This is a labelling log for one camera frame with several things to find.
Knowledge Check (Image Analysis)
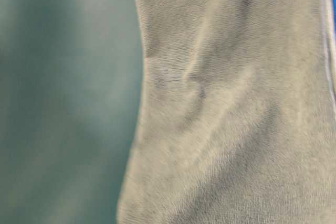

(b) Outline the grey-green terry towel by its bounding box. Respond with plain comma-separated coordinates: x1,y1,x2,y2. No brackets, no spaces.
117,0,335,223

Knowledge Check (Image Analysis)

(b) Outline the green backdrop sheet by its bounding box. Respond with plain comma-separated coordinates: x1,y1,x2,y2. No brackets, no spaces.
1,0,142,223

